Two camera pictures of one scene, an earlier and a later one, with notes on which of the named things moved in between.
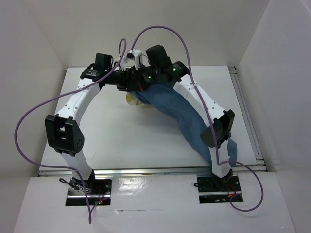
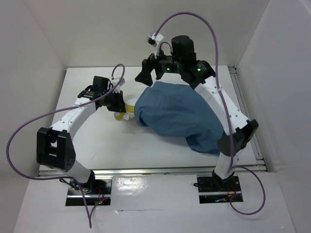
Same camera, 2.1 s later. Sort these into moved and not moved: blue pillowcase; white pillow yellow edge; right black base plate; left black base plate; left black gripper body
Moved: blue pillowcase; white pillow yellow edge; left black gripper body
Not moved: right black base plate; left black base plate
